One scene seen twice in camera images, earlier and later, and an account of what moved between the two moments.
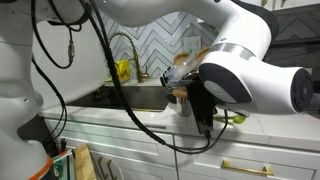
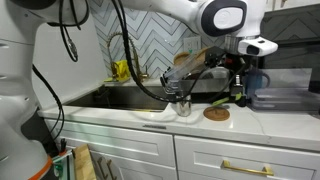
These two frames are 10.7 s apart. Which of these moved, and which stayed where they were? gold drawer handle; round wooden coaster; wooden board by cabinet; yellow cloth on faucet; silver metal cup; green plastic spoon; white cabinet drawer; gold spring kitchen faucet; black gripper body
Moved: green plastic spoon; round wooden coaster; black gripper body
Stayed: white cabinet drawer; gold spring kitchen faucet; yellow cloth on faucet; silver metal cup; wooden board by cabinet; gold drawer handle
